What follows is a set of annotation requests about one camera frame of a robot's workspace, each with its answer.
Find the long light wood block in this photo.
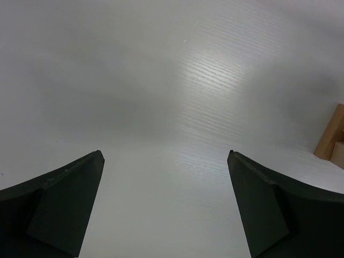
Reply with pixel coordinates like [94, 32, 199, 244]
[314, 104, 343, 161]

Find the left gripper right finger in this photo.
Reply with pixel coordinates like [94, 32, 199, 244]
[227, 150, 343, 257]

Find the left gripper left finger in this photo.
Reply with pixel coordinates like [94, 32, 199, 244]
[1, 150, 105, 257]

